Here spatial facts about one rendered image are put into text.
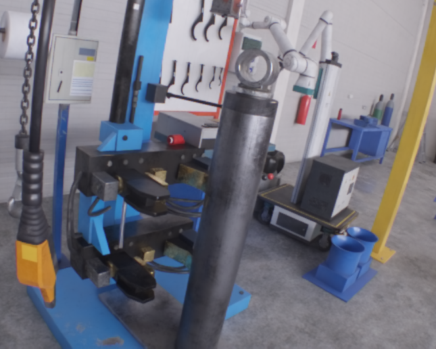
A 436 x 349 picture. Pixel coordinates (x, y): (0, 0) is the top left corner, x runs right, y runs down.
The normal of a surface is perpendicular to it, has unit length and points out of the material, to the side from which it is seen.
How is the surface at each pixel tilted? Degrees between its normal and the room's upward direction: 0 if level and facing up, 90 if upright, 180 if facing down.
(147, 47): 90
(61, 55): 90
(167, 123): 90
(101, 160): 90
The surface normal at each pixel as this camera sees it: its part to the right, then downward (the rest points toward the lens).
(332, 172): -0.61, 0.10
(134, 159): 0.70, 0.32
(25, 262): 0.00, 0.27
